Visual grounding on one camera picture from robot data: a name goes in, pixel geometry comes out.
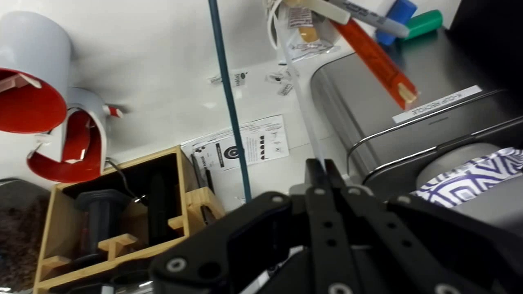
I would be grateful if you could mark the wooden pod organizer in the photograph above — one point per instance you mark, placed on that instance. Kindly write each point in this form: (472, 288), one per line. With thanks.
(59, 218)

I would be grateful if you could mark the clear honey packet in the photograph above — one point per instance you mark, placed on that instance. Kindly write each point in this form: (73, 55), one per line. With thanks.
(304, 30)

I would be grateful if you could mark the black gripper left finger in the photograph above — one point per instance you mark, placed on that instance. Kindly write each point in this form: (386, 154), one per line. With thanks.
(320, 239)

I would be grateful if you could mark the white mug red interior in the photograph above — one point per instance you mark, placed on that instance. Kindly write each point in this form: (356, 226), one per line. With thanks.
(33, 50)

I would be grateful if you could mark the white flat stick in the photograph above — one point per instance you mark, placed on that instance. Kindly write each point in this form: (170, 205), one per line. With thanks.
(16, 82)

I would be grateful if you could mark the black cylinder container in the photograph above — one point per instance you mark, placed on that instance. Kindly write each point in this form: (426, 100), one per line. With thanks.
(91, 218)

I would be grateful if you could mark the white printed paper sheet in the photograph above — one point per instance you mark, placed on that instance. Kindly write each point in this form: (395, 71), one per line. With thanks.
(245, 144)

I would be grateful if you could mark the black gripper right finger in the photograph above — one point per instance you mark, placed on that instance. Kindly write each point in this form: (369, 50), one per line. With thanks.
(425, 246)

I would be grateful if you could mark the grey marker blue cap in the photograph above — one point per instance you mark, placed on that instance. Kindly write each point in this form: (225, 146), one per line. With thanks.
(389, 19)

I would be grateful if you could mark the orange flat stick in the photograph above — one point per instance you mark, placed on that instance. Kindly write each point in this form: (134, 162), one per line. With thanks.
(376, 59)

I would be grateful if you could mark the green capped marker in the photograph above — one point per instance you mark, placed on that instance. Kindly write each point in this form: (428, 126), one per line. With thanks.
(425, 25)

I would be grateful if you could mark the stainless steel canister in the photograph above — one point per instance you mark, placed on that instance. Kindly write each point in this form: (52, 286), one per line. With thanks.
(392, 125)

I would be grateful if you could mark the blue patterned white bowl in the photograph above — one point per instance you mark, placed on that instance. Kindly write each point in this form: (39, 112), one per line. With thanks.
(474, 177)

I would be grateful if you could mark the black coffee machine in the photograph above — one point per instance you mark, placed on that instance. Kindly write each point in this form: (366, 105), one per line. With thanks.
(490, 33)

